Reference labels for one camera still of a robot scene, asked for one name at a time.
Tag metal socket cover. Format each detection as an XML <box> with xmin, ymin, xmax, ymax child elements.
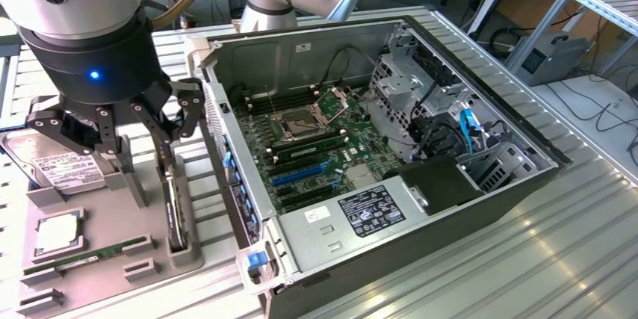
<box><xmin>311</xmin><ymin>86</ymin><xmax>351</xmax><ymax>128</ymax></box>

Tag CPU socket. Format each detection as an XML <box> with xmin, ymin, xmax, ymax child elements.
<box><xmin>271</xmin><ymin>108</ymin><xmax>331</xmax><ymax>145</ymax></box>

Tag loose green RAM stick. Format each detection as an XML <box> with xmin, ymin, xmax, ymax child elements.
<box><xmin>21</xmin><ymin>238</ymin><xmax>151</xmax><ymax>276</ymax></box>

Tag aluminium frame table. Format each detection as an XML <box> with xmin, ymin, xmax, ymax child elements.
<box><xmin>512</xmin><ymin>0</ymin><xmax>638</xmax><ymax>75</ymax></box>

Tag blue expansion slot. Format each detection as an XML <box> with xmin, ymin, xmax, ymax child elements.
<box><xmin>269</xmin><ymin>167</ymin><xmax>329</xmax><ymax>188</ymax></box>

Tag black RAM slot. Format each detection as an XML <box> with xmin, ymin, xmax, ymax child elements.
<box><xmin>243</xmin><ymin>85</ymin><xmax>315</xmax><ymax>102</ymax></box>
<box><xmin>245</xmin><ymin>89</ymin><xmax>317</xmax><ymax>105</ymax></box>
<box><xmin>269</xmin><ymin>131</ymin><xmax>348</xmax><ymax>155</ymax></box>
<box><xmin>268</xmin><ymin>128</ymin><xmax>348</xmax><ymax>152</ymax></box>
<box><xmin>247</xmin><ymin>93</ymin><xmax>320</xmax><ymax>110</ymax></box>
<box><xmin>249</xmin><ymin>96</ymin><xmax>323</xmax><ymax>114</ymax></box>

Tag black looped wire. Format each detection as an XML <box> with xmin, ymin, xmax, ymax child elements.
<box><xmin>317</xmin><ymin>46</ymin><xmax>373</xmax><ymax>87</ymax></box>

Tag small white supply sticker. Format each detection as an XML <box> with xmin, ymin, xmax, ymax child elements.
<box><xmin>303</xmin><ymin>208</ymin><xmax>333</xmax><ymax>223</ymax></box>

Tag long black expansion slot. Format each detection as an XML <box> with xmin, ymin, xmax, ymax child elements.
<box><xmin>281</xmin><ymin>194</ymin><xmax>333</xmax><ymax>214</ymax></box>
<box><xmin>268</xmin><ymin>161</ymin><xmax>323</xmax><ymax>177</ymax></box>
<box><xmin>277</xmin><ymin>183</ymin><xmax>333</xmax><ymax>203</ymax></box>

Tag grey plastic parts rack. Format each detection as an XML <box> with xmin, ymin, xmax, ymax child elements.
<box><xmin>12</xmin><ymin>134</ymin><xmax>207</xmax><ymax>317</ymax></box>

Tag hard disk in blue carrier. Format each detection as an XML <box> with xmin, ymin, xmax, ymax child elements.
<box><xmin>0</xmin><ymin>124</ymin><xmax>120</xmax><ymax>197</ymax></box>

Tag silver chipset heatsink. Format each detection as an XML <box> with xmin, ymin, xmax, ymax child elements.
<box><xmin>345</xmin><ymin>164</ymin><xmax>379</xmax><ymax>190</ymax></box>

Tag black wire bundle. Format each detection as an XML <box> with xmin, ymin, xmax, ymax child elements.
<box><xmin>411</xmin><ymin>115</ymin><xmax>467</xmax><ymax>161</ymax></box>

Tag low metal disk bay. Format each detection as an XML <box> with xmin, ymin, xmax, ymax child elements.
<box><xmin>455</xmin><ymin>138</ymin><xmax>558</xmax><ymax>195</ymax></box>

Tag green GPU with black fan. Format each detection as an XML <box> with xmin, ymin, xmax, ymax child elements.
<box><xmin>157</xmin><ymin>141</ymin><xmax>193</xmax><ymax>255</ymax></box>

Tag open black PC case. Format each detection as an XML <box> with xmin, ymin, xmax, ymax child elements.
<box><xmin>183</xmin><ymin>14</ymin><xmax>574</xmax><ymax>319</ymax></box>

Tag green Dell motherboard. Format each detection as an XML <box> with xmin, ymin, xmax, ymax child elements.
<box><xmin>229</xmin><ymin>85</ymin><xmax>403</xmax><ymax>217</ymax></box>

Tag large power supply label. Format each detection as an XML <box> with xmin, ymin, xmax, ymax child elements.
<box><xmin>336</xmin><ymin>184</ymin><xmax>405</xmax><ymax>238</ymax></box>

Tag tall metal disk bay cage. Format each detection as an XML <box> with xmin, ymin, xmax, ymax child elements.
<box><xmin>371</xmin><ymin>22</ymin><xmax>479</xmax><ymax>139</ymax></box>

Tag silver CPU chip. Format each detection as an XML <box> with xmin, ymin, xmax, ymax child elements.
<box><xmin>34</xmin><ymin>216</ymin><xmax>84</xmax><ymax>252</ymax></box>

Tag installed green RAM stick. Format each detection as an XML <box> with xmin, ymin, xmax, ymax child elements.
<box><xmin>273</xmin><ymin>141</ymin><xmax>348</xmax><ymax>162</ymax></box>

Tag black cable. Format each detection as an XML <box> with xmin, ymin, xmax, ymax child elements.
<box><xmin>542</xmin><ymin>72</ymin><xmax>638</xmax><ymax>140</ymax></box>

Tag black plastic shroud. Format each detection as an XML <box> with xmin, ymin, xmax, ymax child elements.
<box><xmin>381</xmin><ymin>156</ymin><xmax>487</xmax><ymax>217</ymax></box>

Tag grey computer tower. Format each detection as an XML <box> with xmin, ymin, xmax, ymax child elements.
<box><xmin>506</xmin><ymin>33</ymin><xmax>592</xmax><ymax>87</ymax></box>

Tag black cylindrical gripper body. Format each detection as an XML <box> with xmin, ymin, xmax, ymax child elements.
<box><xmin>18</xmin><ymin>7</ymin><xmax>173</xmax><ymax>111</ymax></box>

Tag blue wire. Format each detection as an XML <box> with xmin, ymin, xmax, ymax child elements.
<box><xmin>460</xmin><ymin>108</ymin><xmax>483</xmax><ymax>156</ymax></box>

